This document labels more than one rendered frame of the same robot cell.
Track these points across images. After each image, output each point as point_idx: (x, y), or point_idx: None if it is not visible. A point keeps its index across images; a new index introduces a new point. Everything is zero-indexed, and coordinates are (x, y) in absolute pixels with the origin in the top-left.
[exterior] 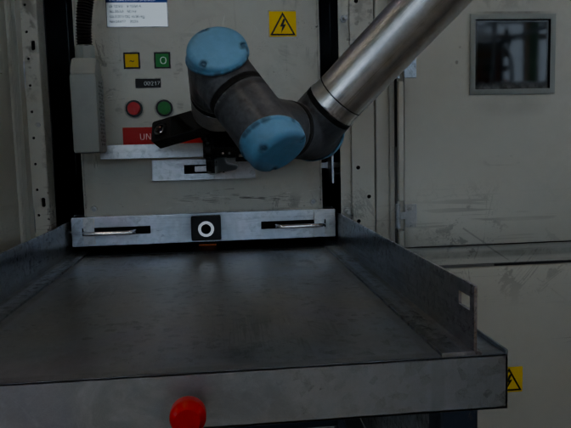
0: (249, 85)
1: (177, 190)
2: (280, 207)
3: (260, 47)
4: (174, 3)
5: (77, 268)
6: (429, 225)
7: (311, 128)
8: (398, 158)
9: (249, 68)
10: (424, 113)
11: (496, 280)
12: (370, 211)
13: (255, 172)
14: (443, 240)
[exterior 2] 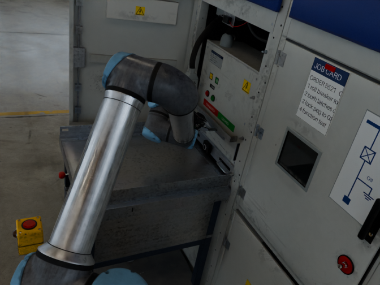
0: (150, 115)
1: None
2: (227, 156)
3: (238, 92)
4: (224, 61)
5: None
6: (246, 203)
7: (167, 137)
8: (246, 168)
9: (156, 109)
10: (258, 157)
11: (258, 248)
12: (238, 180)
13: (224, 138)
14: (249, 214)
